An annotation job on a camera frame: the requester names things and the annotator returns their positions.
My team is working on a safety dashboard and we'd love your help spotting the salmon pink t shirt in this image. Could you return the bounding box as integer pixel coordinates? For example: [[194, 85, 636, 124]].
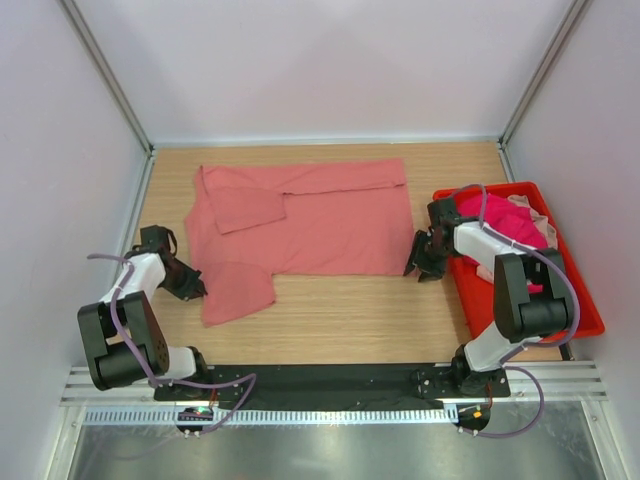
[[185, 159, 414, 327]]

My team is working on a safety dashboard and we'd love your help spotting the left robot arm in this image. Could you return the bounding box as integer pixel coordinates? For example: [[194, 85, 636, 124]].
[[77, 225, 211, 391]]

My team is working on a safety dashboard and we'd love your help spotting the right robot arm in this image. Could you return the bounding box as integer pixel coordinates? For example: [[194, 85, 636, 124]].
[[404, 197, 580, 395]]

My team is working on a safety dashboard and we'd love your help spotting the red plastic bin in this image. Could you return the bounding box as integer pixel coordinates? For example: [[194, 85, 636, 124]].
[[433, 182, 605, 339]]

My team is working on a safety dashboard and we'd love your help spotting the magenta t shirt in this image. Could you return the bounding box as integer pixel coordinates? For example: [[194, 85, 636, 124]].
[[458, 193, 558, 284]]

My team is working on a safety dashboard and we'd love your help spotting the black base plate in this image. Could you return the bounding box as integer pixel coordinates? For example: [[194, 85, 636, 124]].
[[152, 360, 510, 429]]

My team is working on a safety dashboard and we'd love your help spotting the slotted cable duct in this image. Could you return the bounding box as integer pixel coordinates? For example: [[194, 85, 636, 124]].
[[83, 405, 458, 427]]

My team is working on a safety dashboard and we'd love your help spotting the aluminium front rail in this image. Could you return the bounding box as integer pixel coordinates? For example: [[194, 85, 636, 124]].
[[59, 362, 609, 407]]

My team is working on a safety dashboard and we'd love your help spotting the left aluminium corner post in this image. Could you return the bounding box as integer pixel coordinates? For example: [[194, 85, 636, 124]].
[[62, 0, 156, 154]]

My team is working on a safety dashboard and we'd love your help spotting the aluminium corner post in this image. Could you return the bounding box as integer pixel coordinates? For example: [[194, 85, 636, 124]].
[[62, 0, 156, 154], [498, 0, 592, 151]]

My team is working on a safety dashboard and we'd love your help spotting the right aluminium corner post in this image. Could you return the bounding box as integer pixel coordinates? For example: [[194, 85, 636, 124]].
[[498, 0, 592, 151]]

